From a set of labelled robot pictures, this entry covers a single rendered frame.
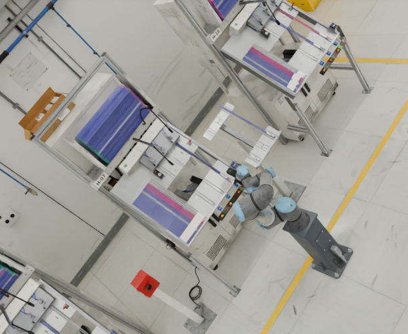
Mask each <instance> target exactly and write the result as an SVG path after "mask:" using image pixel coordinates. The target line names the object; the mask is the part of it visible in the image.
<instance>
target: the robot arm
mask: <svg viewBox="0 0 408 334"><path fill-rule="evenodd" d="M226 172H227V174H229V175H231V176H233V177H235V180H234V184H237V185H239V186H241V187H242V188H243V187H244V188H245V189H246V191H247V193H248V194H249V195H247V196H245V197H243V198H241V199H240V200H238V201H236V202H235V203H233V205H232V207H233V210H234V212H235V214H236V216H237V218H238V219H239V220H240V221H241V222H242V221H245V220H246V219H248V220H252V219H254V220H257V222H258V224H259V226H260V227H261V228H262V229H263V230H265V231H267V230H270V229H272V228H273V227H274V226H276V225H278V224H280V223H282V222H284V221H286V220H287V223H288V226H289V227H290V228H291V229H292V230H293V231H302V230H303V229H305V228H306V227H307V226H308V224H309V222H310V216H309V214H308V213H307V212H306V211H304V210H302V209H300V208H299V207H298V205H297V204H296V203H295V202H294V201H293V200H292V199H291V198H289V197H282V198H280V199H278V200H277V202H276V204H275V206H273V207H272V208H270V209H269V208H266V207H267V206H268V205H269V204H270V203H271V201H272V199H273V196H274V189H273V187H272V178H274V177H275V176H276V173H275V171H274V169H273V168H272V167H268V168H266V169H264V170H263V171H261V172H260V173H258V174H256V175H254V176H253V177H251V174H250V173H249V168H248V167H247V166H246V165H240V166H239V167H238V168H237V170H234V169H233V168H228V170H227V171H226Z"/></svg>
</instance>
